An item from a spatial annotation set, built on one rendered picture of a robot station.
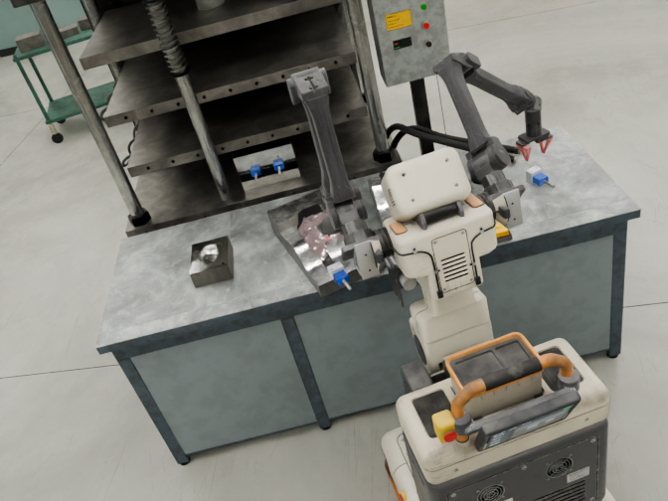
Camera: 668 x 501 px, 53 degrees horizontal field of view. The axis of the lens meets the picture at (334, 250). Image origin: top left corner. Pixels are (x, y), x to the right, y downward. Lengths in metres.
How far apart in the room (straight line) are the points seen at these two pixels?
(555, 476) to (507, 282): 0.82
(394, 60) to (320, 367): 1.35
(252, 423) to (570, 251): 1.45
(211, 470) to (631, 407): 1.75
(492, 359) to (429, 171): 0.53
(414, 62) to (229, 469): 1.93
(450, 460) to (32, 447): 2.30
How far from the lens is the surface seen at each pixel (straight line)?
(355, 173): 3.02
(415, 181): 1.78
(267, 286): 2.46
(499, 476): 1.97
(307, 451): 2.93
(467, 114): 2.07
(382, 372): 2.76
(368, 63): 2.86
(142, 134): 3.40
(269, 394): 2.78
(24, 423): 3.76
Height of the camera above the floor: 2.28
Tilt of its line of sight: 36 degrees down
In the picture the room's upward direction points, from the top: 15 degrees counter-clockwise
